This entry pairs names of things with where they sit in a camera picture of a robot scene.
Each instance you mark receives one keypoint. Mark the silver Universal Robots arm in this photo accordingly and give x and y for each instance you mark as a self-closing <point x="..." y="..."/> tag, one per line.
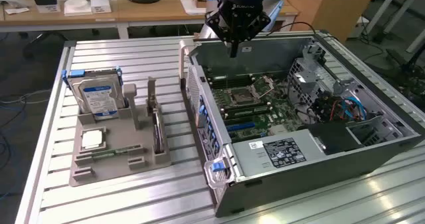
<point x="207" y="32"/>

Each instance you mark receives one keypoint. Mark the grey power supply unit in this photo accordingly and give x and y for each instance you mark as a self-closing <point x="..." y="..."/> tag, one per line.
<point x="252" y="159"/>

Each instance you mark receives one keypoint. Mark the green motherboard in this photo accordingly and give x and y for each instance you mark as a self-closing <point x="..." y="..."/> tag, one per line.
<point x="276" y="109"/>

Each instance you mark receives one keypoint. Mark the open grey PC case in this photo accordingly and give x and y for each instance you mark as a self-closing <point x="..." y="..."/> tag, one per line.
<point x="299" y="184"/>

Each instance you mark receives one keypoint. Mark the white paper tag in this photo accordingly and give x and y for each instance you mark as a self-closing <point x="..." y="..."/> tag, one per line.
<point x="16" y="10"/>

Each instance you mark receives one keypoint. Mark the green RAM stick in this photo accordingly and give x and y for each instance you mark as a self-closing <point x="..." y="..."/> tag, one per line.
<point x="112" y="152"/>
<point x="247" y="111"/>

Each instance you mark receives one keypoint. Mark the white desk frame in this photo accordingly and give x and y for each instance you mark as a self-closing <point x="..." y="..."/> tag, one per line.
<point x="403" y="10"/>

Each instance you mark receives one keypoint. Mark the white floor box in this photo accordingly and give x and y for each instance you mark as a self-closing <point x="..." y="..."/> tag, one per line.
<point x="363" y="27"/>

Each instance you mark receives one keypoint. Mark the grey parts rack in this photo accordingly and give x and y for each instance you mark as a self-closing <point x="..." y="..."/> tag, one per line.
<point x="126" y="169"/>

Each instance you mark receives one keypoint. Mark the blue expansion slot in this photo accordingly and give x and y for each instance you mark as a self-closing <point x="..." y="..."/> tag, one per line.
<point x="240" y="127"/>

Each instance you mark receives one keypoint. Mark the hard disk with blue rails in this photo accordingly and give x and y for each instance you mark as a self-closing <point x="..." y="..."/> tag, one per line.
<point x="96" y="97"/>

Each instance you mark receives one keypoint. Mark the metal disk bay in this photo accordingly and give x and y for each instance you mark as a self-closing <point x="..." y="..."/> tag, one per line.
<point x="365" y="132"/>
<point x="305" y="79"/>

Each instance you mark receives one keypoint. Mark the wooden cabinet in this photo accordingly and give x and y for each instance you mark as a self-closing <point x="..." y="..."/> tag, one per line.
<point x="332" y="10"/>

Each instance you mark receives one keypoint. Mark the plain white box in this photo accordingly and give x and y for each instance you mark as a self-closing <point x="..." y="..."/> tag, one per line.
<point x="99" y="6"/>

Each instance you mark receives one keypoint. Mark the white box with black label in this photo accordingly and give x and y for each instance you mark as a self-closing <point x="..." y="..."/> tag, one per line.
<point x="47" y="5"/>

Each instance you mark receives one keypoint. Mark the white box with tape roll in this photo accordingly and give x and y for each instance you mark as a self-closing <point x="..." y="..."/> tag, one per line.
<point x="76" y="7"/>

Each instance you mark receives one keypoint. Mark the graphics card with metal bracket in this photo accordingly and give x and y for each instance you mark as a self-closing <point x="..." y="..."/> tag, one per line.
<point x="159" y="134"/>

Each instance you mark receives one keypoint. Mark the blue case latch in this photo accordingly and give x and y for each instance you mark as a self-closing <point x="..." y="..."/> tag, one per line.
<point x="218" y="166"/>

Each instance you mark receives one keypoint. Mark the wooden desk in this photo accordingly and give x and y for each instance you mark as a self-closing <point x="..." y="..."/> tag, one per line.
<point x="34" y="17"/>

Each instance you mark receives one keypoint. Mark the CPU socket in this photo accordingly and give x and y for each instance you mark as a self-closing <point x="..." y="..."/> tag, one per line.
<point x="240" y="95"/>

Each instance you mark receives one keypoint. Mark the metal socket cover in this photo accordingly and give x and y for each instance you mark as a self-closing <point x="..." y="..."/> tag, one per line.
<point x="264" y="85"/>

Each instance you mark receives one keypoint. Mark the silver CPU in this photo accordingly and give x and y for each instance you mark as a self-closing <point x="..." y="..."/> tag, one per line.
<point x="92" y="140"/>

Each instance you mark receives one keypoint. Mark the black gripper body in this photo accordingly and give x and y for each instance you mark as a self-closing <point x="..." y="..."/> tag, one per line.
<point x="243" y="0"/>

